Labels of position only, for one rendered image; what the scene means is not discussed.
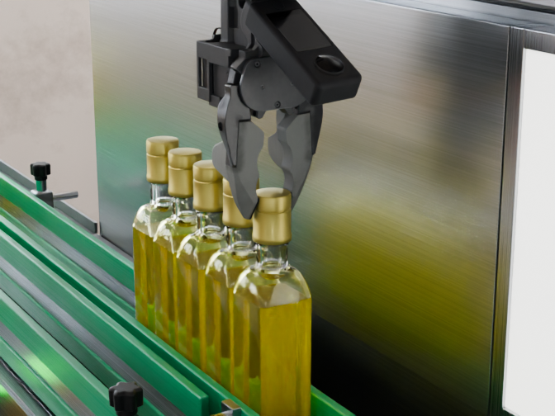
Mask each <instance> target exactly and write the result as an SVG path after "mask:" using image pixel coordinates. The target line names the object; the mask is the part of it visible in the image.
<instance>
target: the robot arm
mask: <svg viewBox="0 0 555 416"><path fill-rule="evenodd" d="M218 29H221V33H220V34H216V31H217V30H218ZM361 80H362V75H361V74H360V72H359V71H358V70H357V69H356V68H355V67H354V66H353V65H352V64H351V63H350V61H349V60H348V59H347V58H346V57H345V56H344V54H343V53H342V52H341V51H340V50H339V48H338V47H337V46H336V45H335V44H334V42H333V41H332V40H331V39H330V38H329V37H328V36H327V35H326V34H325V33H324V32H323V30H322V29H321V28H320V27H319V26H318V24H317V23H316V22H315V21H314V20H313V19H312V17H311V16H310V15H309V14H308V13H307V11H306V10H305V9H304V8H303V7H302V6H301V4H300V3H299V2H298V1H297V0H221V27H217V28H216V29H215V30H214V31H213V35H212V39H210V40H197V98H200V99H202V100H205V101H208V102H209V105H210V106H213V107H216V108H217V125H218V129H219V132H220V135H221V139H222V141H221V142H220V143H218V144H215V145H214V147H213V149H212V154H211V159H212V163H213V166H214V167H215V169H216V170H217V171H218V172H219V173H220V174H221V175H222V176H223V177H224V178H225V179H226V180H227V181H228V182H229V185H230V189H231V193H232V196H233V199H234V201H235V204H236V206H237V208H238V209H239V211H240V213H241V215H242V216H243V217H244V218H245V219H247V220H251V218H252V216H253V213H254V211H255V209H256V207H257V205H258V203H259V198H258V195H257V192H256V185H257V181H258V179H259V171H258V168H257V160H258V156H259V152H260V151H261V149H262V147H263V140H264V132H263V131H262V130H261V129H259V128H258V127H257V126H256V125H255V124H254V123H253V122H252V121H251V116H253V117H255V118H258V119H261V118H263V115H264V114H265V112H266V111H271V110H277V113H276V120H277V131H276V133H275V134H273V135H271V136H269V137H268V152H269V155H270V157H271V159H272V160H273V161H274V162H275V163H276V164H277V165H278V166H279V167H280V168H281V169H282V170H283V173H284V183H283V187H282V188H283V189H286V190H288V191H289V192H290V193H291V194H292V206H291V208H292V210H293V208H294V206H295V204H296V201H297V199H298V197H299V195H300V194H301V190H302V188H303V186H304V184H305V181H306V178H307V175H308V172H309V170H310V167H311V161H312V157H313V155H314V154H315V152H316V147H317V144H318V139H319V135H320V128H321V124H322V118H323V105H322V104H326V103H331V102H337V101H342V100H346V99H350V98H354V97H355V96H356V94H357V92H358V88H359V85H360V83H361Z"/></svg>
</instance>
